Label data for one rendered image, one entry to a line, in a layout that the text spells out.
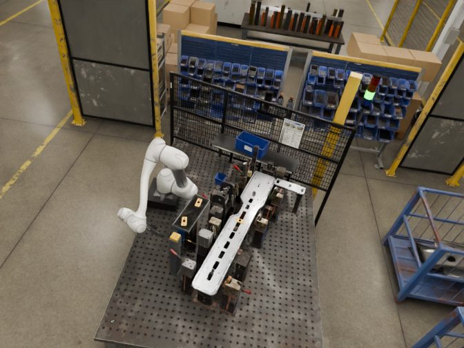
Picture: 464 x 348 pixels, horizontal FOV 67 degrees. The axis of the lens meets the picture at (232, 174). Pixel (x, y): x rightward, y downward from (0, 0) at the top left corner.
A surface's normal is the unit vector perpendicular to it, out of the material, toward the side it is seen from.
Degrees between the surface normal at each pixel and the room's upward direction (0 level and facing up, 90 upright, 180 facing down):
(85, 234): 0
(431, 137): 90
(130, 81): 90
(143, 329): 0
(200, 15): 90
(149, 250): 0
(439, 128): 91
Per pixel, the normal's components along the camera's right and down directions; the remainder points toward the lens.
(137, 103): -0.10, 0.70
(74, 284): 0.11, -0.73
